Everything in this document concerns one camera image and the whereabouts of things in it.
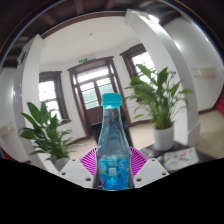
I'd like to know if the dark wooden double door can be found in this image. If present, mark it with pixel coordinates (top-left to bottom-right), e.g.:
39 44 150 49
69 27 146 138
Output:
67 56 132 136

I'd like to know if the white wall radiator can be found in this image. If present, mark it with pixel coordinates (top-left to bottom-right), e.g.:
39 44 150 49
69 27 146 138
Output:
191 66 218 79

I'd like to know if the green plant in white pot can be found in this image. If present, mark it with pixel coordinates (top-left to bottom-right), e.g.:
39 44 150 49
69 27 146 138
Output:
18 101 79 173
124 63 194 152

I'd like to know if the clear blue drink bottle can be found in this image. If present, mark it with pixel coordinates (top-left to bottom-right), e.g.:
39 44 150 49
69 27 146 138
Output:
96 92 132 191

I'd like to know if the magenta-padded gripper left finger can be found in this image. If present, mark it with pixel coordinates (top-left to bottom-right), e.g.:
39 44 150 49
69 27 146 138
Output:
59 147 100 189

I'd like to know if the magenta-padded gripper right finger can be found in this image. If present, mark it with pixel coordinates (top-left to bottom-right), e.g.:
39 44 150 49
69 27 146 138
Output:
127 147 169 188

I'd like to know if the red carpeted staircase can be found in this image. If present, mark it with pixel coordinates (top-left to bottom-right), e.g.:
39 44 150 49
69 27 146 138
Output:
215 93 224 116

